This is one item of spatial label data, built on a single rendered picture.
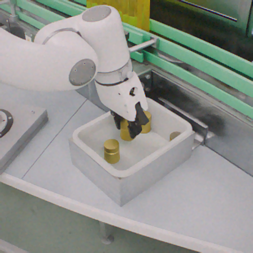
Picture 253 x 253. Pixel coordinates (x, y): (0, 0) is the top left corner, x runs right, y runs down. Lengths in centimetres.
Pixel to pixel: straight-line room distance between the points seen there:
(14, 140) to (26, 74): 39
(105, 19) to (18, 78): 17
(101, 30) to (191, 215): 40
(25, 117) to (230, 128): 51
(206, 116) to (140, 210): 27
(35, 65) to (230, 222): 49
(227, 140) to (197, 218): 20
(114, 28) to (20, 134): 41
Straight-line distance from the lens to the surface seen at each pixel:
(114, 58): 59
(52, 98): 103
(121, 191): 69
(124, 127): 75
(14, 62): 48
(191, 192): 76
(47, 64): 48
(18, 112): 95
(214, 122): 81
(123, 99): 65
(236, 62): 82
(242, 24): 89
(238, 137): 78
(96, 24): 56
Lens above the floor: 132
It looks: 39 degrees down
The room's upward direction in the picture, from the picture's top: straight up
